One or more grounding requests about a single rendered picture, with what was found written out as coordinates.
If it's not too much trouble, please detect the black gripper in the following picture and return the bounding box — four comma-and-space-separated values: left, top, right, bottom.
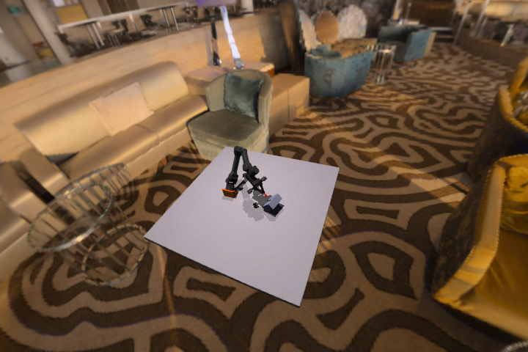
247, 177, 267, 194

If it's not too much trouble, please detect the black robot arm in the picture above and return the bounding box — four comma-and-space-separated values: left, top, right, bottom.
225, 146, 262, 191

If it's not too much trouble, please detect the grey flat panel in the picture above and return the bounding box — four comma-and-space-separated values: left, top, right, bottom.
262, 194, 284, 217

